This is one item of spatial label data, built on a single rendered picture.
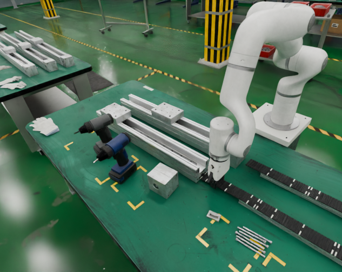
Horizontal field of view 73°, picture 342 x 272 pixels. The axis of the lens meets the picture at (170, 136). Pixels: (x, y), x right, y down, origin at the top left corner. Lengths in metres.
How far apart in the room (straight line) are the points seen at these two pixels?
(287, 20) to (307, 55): 0.41
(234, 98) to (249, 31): 0.20
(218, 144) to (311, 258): 0.49
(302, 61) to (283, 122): 0.35
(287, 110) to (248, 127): 0.60
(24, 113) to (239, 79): 2.15
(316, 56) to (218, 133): 0.61
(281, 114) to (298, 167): 0.30
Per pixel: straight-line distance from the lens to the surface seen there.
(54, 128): 1.65
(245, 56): 0.78
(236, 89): 0.80
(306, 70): 1.25
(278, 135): 1.36
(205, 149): 1.21
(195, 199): 1.03
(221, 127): 0.83
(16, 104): 2.54
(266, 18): 0.83
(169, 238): 0.94
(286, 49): 1.08
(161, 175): 1.00
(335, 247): 1.01
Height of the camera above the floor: 1.61
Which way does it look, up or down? 38 degrees down
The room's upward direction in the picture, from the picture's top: 5 degrees counter-clockwise
